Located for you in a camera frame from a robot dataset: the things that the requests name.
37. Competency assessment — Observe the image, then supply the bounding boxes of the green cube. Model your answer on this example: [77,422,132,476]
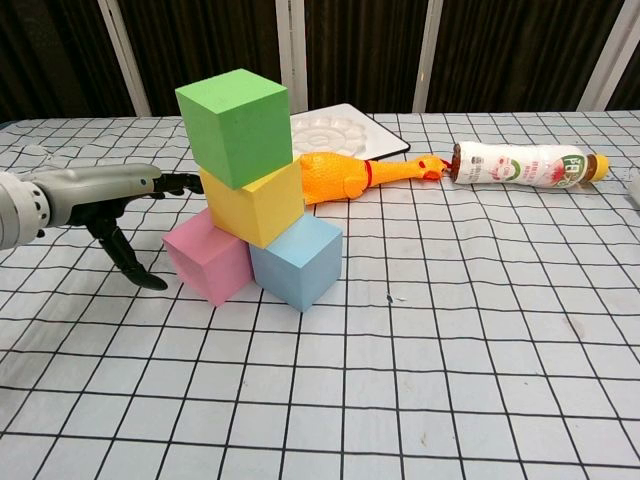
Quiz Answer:
[175,71,294,190]

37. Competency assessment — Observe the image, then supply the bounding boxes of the white metal frame post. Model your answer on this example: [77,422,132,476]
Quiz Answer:
[412,0,445,114]
[276,0,307,115]
[574,0,640,112]
[97,0,152,117]

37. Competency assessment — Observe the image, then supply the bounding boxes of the white board with black rim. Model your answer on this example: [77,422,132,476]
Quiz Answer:
[289,103,411,162]

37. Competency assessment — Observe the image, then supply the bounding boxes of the pink cube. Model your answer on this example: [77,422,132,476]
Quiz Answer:
[163,208,254,307]

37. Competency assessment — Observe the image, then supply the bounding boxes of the white labelled drink bottle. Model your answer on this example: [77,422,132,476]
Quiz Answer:
[451,140,611,191]

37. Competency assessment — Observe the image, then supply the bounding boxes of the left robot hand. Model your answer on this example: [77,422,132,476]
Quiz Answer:
[37,164,204,292]

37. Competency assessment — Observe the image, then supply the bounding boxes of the blue cube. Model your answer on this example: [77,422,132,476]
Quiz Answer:
[248,214,344,314]

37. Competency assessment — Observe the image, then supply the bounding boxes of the black grid checkered tablecloth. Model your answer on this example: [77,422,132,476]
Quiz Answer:
[0,110,640,480]

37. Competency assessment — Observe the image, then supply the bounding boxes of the yellow rubber chicken toy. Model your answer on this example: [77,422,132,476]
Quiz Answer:
[299,151,446,206]

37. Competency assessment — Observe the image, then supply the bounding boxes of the yellow cube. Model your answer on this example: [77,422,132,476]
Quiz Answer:
[199,160,305,250]

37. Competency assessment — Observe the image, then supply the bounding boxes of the white flower-shaped paint palette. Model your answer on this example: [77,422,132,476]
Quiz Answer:
[291,113,370,160]

